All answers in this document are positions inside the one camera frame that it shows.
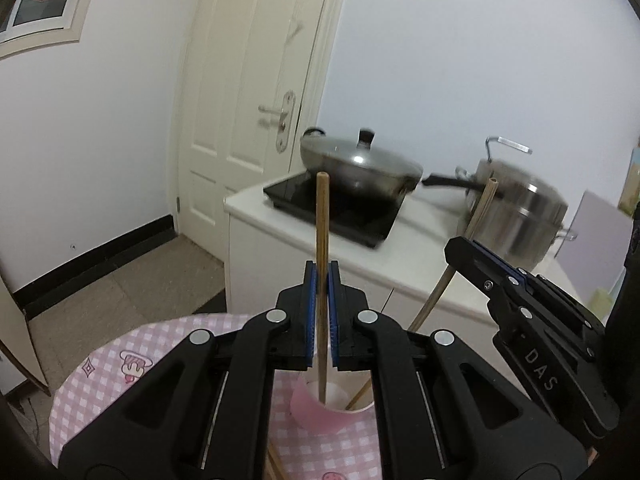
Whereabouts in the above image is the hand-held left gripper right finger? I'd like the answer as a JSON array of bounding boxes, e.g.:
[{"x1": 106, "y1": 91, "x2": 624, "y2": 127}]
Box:
[{"x1": 330, "y1": 261, "x2": 588, "y2": 480}]

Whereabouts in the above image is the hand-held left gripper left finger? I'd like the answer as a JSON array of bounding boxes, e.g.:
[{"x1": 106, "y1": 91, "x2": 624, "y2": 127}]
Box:
[{"x1": 59, "y1": 261, "x2": 317, "y2": 480}]

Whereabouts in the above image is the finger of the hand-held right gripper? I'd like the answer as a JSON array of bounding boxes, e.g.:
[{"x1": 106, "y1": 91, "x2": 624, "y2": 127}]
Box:
[
  {"x1": 472, "y1": 240, "x2": 606, "y2": 356},
  {"x1": 445, "y1": 236, "x2": 531, "y2": 331}
]

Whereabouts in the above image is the wooden chopstick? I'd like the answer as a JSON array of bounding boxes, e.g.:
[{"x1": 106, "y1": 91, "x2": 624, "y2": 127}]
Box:
[
  {"x1": 316, "y1": 172, "x2": 333, "y2": 403},
  {"x1": 346, "y1": 176, "x2": 500, "y2": 409},
  {"x1": 266, "y1": 442, "x2": 286, "y2": 480}
]

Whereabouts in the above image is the pink cup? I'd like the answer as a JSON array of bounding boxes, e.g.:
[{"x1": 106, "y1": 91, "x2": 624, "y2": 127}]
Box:
[{"x1": 291, "y1": 374, "x2": 375, "y2": 435}]

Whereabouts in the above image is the stainless steel steamer pot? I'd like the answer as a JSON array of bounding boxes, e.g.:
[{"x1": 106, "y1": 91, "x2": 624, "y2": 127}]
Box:
[{"x1": 455, "y1": 136, "x2": 578, "y2": 271}]

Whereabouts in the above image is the white kitchen cabinet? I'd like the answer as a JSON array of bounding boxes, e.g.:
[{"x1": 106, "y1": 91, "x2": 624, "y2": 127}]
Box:
[{"x1": 223, "y1": 169, "x2": 618, "y2": 348}]

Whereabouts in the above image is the pale green cup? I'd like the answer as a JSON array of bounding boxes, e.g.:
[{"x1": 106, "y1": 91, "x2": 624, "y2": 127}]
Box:
[{"x1": 589, "y1": 287, "x2": 618, "y2": 333}]

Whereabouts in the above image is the pale lavender board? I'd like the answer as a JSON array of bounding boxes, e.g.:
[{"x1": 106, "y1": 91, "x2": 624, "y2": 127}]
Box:
[{"x1": 554, "y1": 190, "x2": 638, "y2": 311}]

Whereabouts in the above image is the black induction cooktop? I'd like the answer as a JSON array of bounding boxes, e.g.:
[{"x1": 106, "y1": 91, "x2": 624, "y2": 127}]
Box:
[{"x1": 263, "y1": 170, "x2": 408, "y2": 250}]

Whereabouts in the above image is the wok with glass lid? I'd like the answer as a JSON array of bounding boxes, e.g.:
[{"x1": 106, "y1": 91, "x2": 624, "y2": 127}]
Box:
[{"x1": 300, "y1": 127, "x2": 493, "y2": 198}]

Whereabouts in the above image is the beige bottle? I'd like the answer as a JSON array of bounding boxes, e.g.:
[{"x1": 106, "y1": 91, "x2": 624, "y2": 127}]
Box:
[{"x1": 619, "y1": 146, "x2": 640, "y2": 217}]

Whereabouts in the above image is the glass wok lid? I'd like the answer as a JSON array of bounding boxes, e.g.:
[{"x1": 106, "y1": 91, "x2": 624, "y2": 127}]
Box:
[{"x1": 300, "y1": 129, "x2": 423, "y2": 178}]

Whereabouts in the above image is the pink checkered tablecloth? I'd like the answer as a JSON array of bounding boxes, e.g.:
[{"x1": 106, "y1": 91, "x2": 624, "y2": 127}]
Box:
[{"x1": 49, "y1": 312, "x2": 386, "y2": 480}]

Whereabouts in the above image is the white panelled door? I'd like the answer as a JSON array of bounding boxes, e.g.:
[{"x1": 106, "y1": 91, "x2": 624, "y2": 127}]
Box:
[{"x1": 172, "y1": 0, "x2": 353, "y2": 265}]

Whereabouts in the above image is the small beige side cabinet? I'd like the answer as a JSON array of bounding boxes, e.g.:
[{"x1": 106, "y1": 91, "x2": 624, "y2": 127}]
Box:
[{"x1": 0, "y1": 260, "x2": 51, "y2": 397}]

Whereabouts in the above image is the white framed window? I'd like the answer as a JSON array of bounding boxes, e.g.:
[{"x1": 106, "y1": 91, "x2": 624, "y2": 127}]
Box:
[{"x1": 0, "y1": 0, "x2": 108, "y2": 61}]

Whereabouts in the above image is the metal door handle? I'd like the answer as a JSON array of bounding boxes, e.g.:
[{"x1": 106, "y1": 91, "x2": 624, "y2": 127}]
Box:
[{"x1": 258, "y1": 91, "x2": 297, "y2": 153}]

